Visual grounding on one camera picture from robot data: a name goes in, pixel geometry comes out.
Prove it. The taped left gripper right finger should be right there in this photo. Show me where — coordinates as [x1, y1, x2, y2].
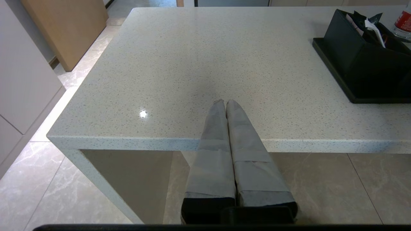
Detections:
[227, 100, 297, 224]

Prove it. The black rectangular serving tray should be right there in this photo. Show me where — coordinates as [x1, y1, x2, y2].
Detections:
[312, 38, 411, 104]

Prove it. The black sachet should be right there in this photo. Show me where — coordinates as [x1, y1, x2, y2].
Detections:
[353, 10, 370, 25]

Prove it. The red-capped clear water bottle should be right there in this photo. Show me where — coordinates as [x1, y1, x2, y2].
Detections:
[392, 3, 411, 41]

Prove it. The black sachet holder box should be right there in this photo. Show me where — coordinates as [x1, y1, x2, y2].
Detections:
[324, 9, 411, 99]

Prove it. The cream tall cabinet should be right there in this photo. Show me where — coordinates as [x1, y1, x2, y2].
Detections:
[0, 0, 66, 170]

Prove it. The light wooden door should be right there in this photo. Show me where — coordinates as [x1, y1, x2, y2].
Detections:
[21, 0, 109, 72]

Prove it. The white wrapped stirrer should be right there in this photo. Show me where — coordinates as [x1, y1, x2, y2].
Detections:
[365, 19, 386, 48]

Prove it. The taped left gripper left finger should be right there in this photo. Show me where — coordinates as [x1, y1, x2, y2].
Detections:
[181, 99, 236, 224]

